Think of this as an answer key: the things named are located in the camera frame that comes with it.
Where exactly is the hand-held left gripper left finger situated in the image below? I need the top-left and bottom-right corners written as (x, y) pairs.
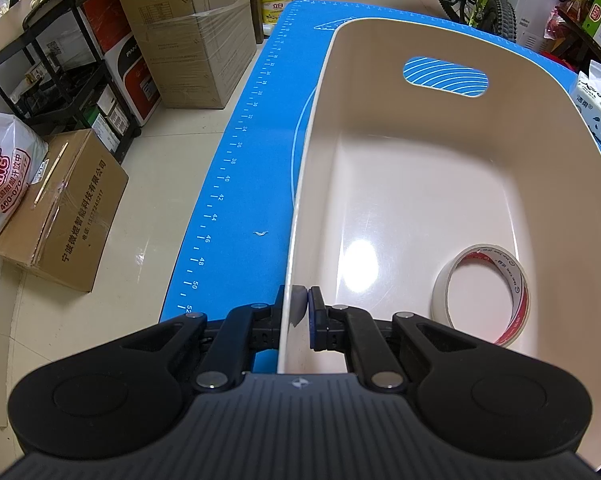
top-left (119, 286), bottom-right (286, 394)

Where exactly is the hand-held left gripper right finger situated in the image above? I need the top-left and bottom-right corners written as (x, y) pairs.
top-left (307, 285), bottom-right (479, 393)

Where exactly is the beige plastic storage bin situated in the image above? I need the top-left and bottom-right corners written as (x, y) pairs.
top-left (276, 17), bottom-right (601, 474)

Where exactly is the white adhesive tape roll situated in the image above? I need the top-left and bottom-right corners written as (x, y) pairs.
top-left (430, 246), bottom-right (531, 347)

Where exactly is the blue measuring mat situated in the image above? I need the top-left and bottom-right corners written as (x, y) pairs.
top-left (159, 0), bottom-right (601, 375)

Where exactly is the printed brown cardboard box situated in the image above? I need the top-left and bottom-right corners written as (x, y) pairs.
top-left (0, 129), bottom-right (130, 294)

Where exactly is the plastic-wrapped large cardboard box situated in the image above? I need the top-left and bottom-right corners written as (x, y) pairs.
top-left (130, 0), bottom-right (258, 110)

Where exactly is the red and white appliance box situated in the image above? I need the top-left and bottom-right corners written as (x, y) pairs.
top-left (82, 0), bottom-right (162, 129)

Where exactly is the white plastic bag red print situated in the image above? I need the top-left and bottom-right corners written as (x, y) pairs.
top-left (0, 112), bottom-right (49, 242)

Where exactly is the black utility cart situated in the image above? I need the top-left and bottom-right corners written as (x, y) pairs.
top-left (0, 0), bottom-right (142, 162)

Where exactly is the yellow detergent bottle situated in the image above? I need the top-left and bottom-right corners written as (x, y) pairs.
top-left (258, 0), bottom-right (294, 37)

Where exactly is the white tissue pack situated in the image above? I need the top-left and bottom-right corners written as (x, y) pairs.
top-left (567, 59), bottom-right (601, 159)

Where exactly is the green and black bicycle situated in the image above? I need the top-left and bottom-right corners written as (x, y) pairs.
top-left (434, 0), bottom-right (519, 44)

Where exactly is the beige paper bag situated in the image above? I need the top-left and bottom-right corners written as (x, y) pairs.
top-left (0, 0), bottom-right (50, 64)

